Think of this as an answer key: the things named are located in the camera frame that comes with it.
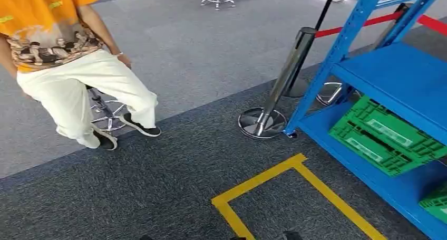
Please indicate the person's left hand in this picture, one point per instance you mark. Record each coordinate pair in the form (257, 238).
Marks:
(124, 61)

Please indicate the person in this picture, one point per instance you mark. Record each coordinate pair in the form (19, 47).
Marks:
(70, 81)

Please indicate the short red barrier belt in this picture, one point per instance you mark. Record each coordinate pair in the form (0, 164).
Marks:
(370, 21)

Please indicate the green folded plastic crate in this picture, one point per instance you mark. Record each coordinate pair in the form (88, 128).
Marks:
(436, 203)
(366, 151)
(394, 130)

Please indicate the blue metal shelf rack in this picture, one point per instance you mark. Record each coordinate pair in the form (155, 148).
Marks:
(394, 74)

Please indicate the chrome stanchion post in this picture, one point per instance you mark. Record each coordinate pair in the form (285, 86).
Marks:
(286, 77)

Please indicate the thin black stanchion post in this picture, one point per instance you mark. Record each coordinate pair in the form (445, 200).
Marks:
(324, 11)

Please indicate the dark stanchion post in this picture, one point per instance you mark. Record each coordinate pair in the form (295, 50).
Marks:
(391, 28)

